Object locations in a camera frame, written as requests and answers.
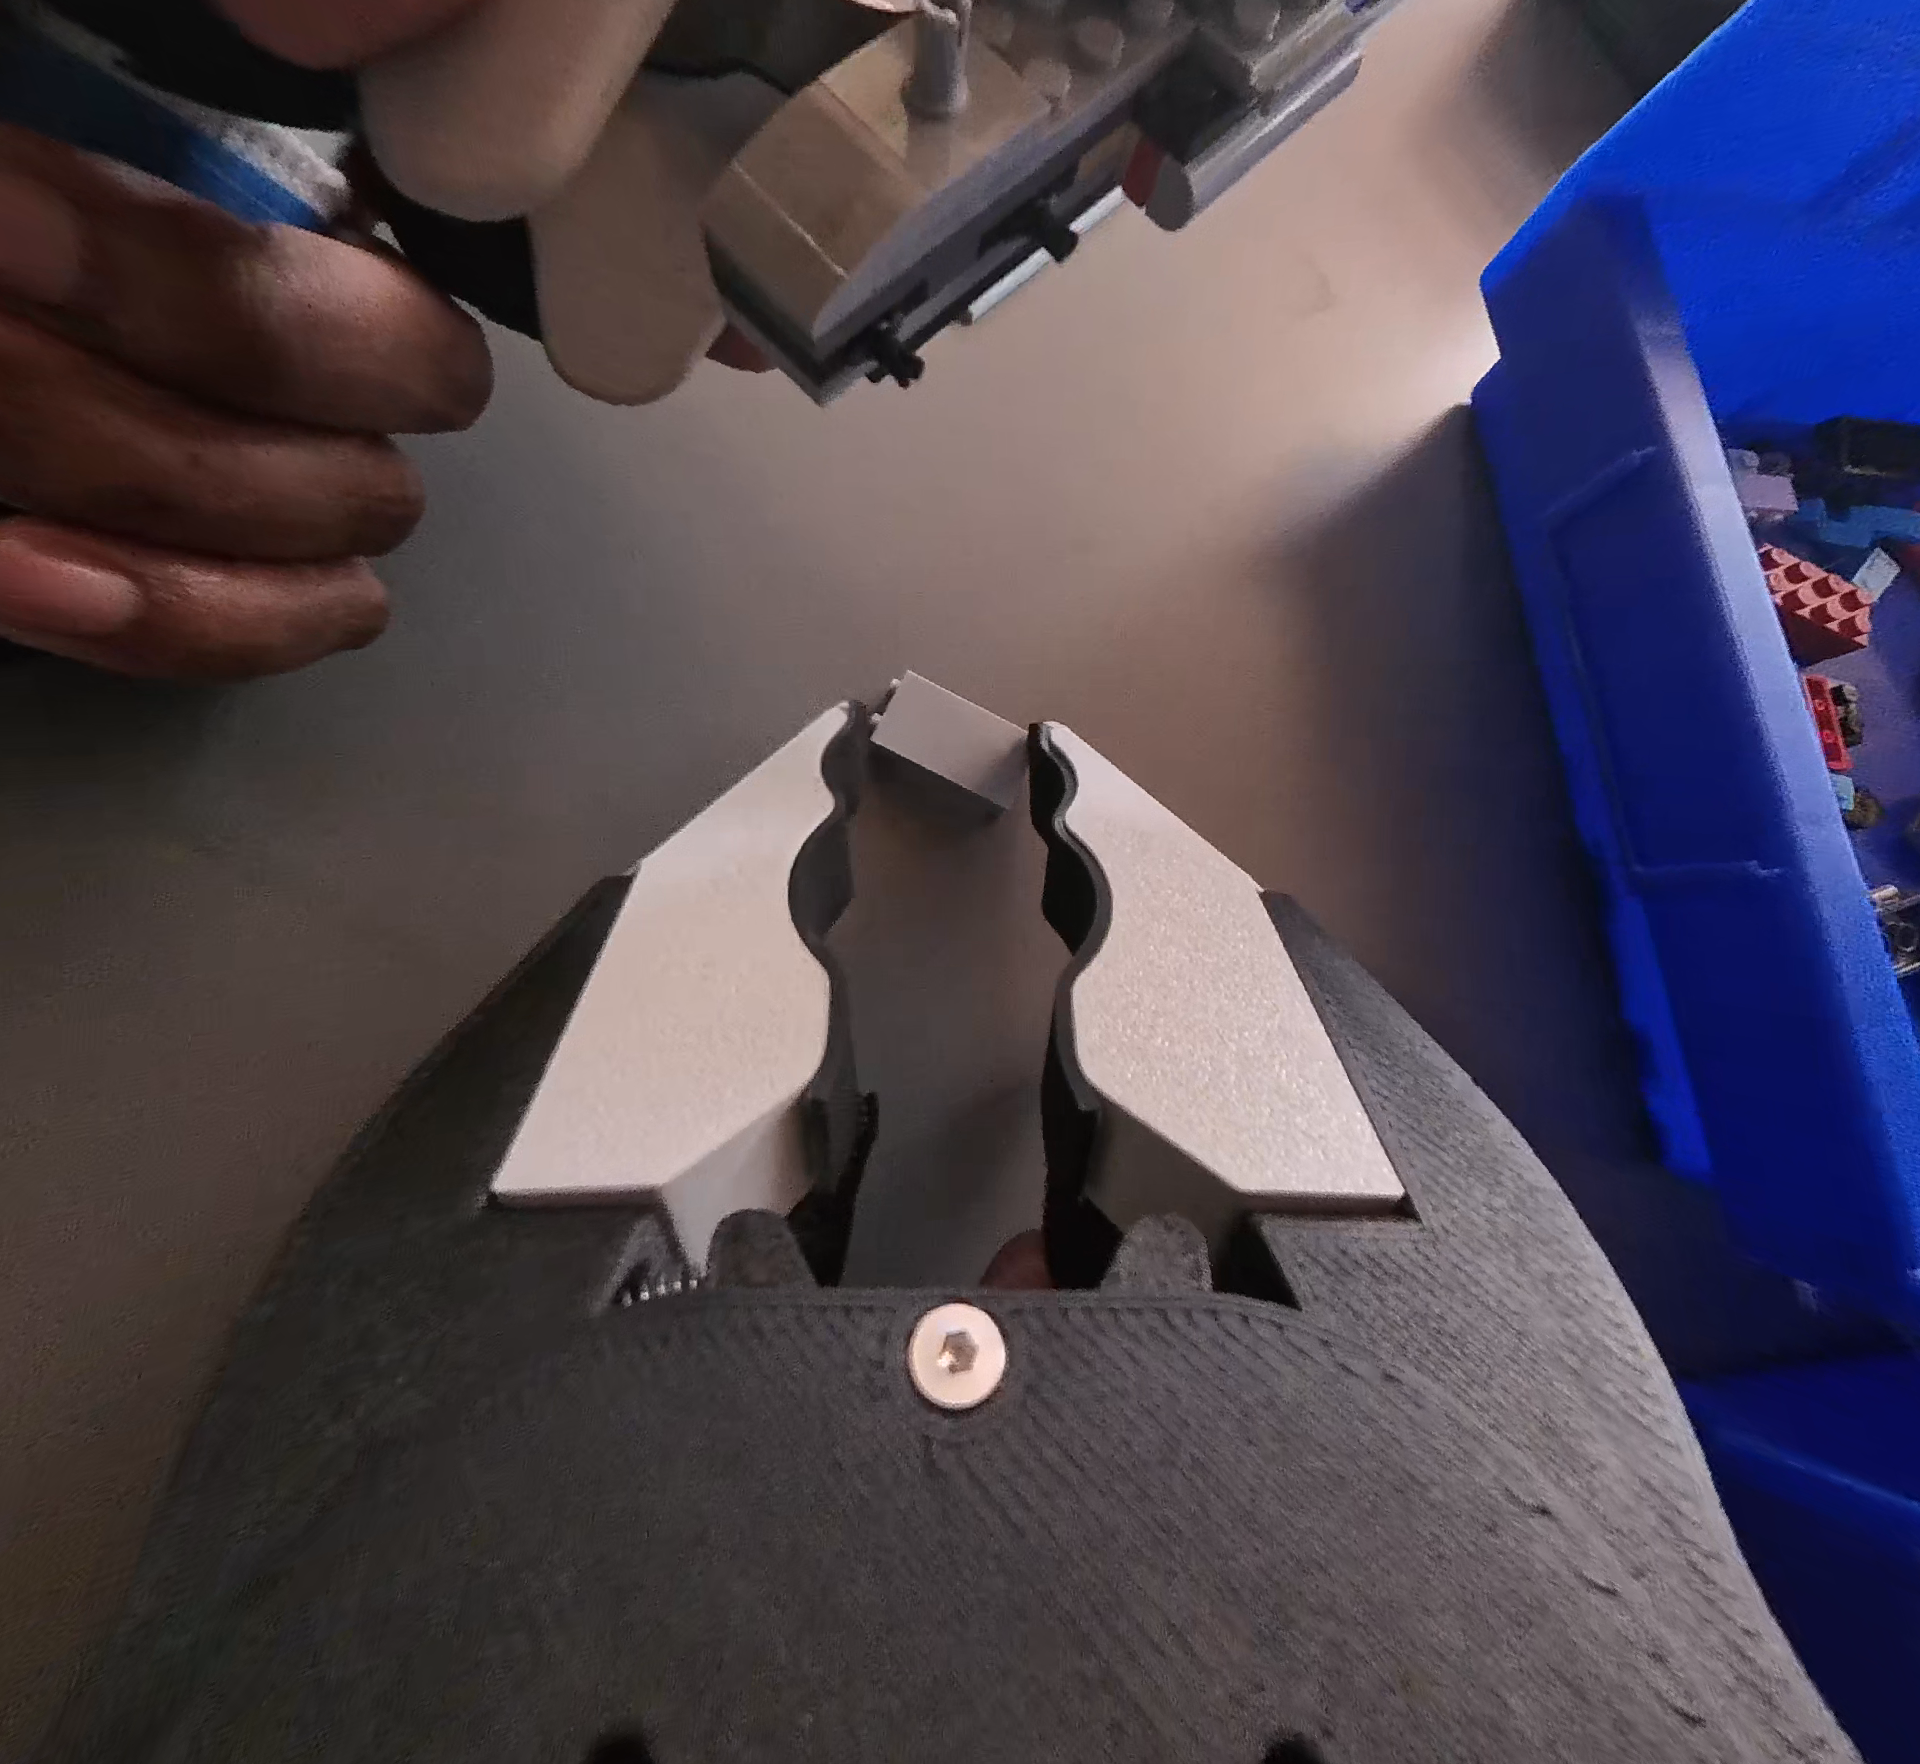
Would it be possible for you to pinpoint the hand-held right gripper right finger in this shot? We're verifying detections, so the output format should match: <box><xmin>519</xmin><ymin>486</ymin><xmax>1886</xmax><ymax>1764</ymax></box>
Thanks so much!
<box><xmin>1023</xmin><ymin>721</ymin><xmax>1409</xmax><ymax>1282</ymax></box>

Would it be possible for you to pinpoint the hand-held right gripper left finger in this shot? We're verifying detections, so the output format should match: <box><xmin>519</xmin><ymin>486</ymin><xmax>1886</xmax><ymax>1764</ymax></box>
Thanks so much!
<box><xmin>491</xmin><ymin>702</ymin><xmax>878</xmax><ymax>1272</ymax></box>

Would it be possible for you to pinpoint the grey black toy brick model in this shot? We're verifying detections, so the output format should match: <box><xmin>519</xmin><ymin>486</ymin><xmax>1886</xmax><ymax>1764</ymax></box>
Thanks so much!
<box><xmin>700</xmin><ymin>0</ymin><xmax>1501</xmax><ymax>405</ymax></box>

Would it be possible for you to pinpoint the small grey toy brick panel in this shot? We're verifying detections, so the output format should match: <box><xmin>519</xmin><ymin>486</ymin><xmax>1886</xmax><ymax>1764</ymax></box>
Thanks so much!
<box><xmin>866</xmin><ymin>669</ymin><xmax>1023</xmax><ymax>824</ymax></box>

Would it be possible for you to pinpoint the blue plastic bin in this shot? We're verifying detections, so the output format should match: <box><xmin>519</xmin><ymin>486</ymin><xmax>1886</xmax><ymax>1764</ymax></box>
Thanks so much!
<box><xmin>1470</xmin><ymin>0</ymin><xmax>1920</xmax><ymax>1764</ymax></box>

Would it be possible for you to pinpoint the colourful toy brick pile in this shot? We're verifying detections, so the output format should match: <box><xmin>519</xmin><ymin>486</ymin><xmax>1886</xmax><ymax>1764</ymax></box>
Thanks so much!
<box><xmin>1716</xmin><ymin>415</ymin><xmax>1920</xmax><ymax>984</ymax></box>

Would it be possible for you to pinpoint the grey desk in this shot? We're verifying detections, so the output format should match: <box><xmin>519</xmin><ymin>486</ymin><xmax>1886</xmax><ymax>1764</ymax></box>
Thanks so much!
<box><xmin>0</xmin><ymin>0</ymin><xmax>1699</xmax><ymax>1764</ymax></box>

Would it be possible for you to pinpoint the person's left hand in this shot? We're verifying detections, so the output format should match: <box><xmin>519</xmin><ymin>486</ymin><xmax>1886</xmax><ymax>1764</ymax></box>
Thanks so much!
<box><xmin>0</xmin><ymin>0</ymin><xmax>507</xmax><ymax>679</ymax></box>

